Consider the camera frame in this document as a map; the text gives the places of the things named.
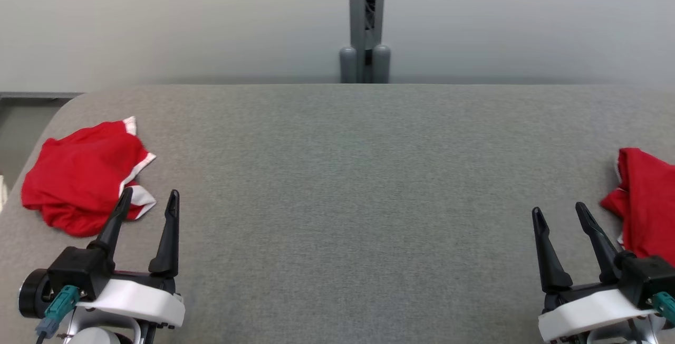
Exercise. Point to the red garment with white hem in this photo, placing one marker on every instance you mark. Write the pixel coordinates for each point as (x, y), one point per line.
(79, 175)

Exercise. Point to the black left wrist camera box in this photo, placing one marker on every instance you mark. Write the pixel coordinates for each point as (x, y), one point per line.
(79, 270)

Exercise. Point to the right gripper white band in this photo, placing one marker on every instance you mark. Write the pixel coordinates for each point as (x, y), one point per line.
(590, 315)

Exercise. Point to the grey cylindrical post foot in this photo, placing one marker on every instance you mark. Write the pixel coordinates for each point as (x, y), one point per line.
(381, 67)
(348, 67)

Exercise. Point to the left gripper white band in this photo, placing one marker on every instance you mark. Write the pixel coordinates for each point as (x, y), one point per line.
(137, 302)

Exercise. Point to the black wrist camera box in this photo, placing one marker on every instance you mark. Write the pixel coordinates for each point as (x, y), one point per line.
(646, 278)
(79, 270)

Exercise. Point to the left robot arm silver white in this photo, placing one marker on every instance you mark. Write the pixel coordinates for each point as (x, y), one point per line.
(100, 336)

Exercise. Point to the small white object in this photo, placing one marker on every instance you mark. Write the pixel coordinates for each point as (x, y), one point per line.
(2, 193)

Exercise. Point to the grey partition post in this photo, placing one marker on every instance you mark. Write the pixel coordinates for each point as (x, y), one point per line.
(358, 6)

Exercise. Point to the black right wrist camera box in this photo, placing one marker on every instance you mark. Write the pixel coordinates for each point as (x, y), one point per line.
(646, 278)

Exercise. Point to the red garment with white stripes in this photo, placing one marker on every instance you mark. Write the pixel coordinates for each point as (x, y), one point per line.
(648, 201)

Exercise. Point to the grey partition base rail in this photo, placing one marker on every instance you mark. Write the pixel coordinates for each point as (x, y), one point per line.
(37, 95)

